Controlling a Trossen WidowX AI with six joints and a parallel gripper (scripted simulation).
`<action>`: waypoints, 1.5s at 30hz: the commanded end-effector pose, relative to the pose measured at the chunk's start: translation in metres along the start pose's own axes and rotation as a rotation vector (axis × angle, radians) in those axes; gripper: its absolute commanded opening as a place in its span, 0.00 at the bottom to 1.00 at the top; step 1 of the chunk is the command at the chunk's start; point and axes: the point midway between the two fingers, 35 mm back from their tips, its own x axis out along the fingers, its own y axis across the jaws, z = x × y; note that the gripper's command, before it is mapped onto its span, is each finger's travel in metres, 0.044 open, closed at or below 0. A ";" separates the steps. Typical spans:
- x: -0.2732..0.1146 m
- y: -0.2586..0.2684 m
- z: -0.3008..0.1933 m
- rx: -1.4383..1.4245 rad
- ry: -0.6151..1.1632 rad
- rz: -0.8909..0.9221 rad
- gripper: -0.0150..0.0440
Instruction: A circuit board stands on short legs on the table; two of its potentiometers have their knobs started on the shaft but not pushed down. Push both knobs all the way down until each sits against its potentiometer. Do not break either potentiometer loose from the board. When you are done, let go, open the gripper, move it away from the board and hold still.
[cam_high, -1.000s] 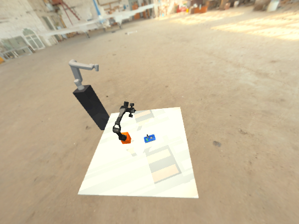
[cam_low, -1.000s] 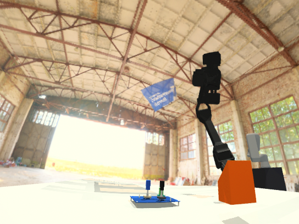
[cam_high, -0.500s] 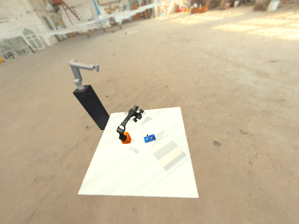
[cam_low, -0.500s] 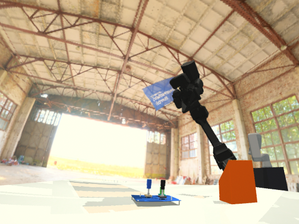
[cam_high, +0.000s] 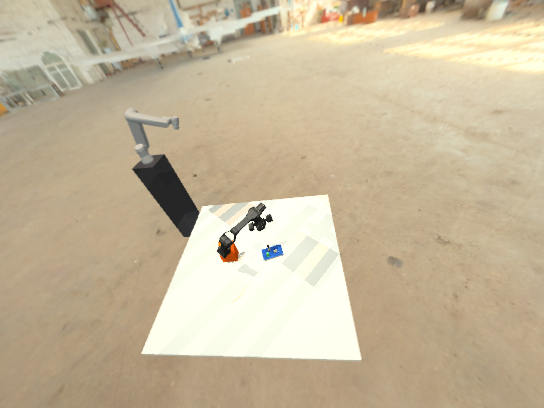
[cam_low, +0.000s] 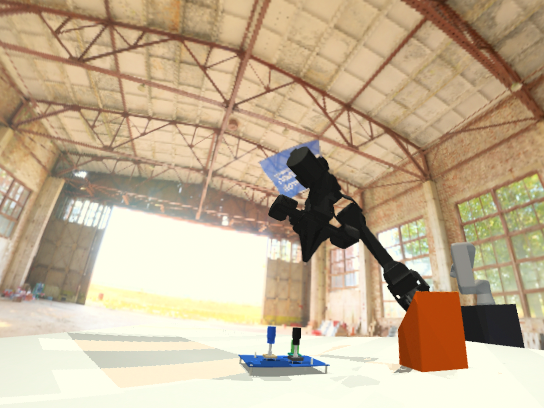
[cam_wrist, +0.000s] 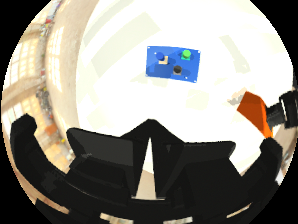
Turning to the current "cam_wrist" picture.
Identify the blue circuit board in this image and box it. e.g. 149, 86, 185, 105
145, 45, 201, 83

